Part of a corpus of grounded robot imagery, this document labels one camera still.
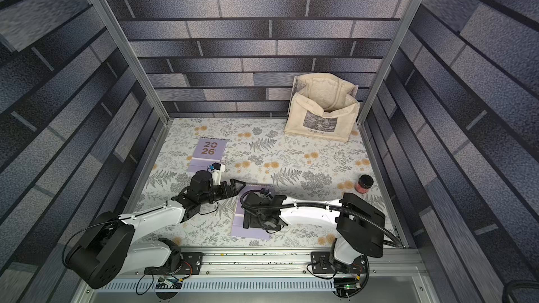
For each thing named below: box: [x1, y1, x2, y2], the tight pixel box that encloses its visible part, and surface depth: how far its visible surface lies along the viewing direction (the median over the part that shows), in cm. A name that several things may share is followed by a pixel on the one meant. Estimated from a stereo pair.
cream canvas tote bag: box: [284, 72, 361, 142], surface depth 103 cm
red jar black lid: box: [354, 173, 375, 194], surface depth 89 cm
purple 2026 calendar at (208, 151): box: [187, 137, 229, 173], surface depth 106 cm
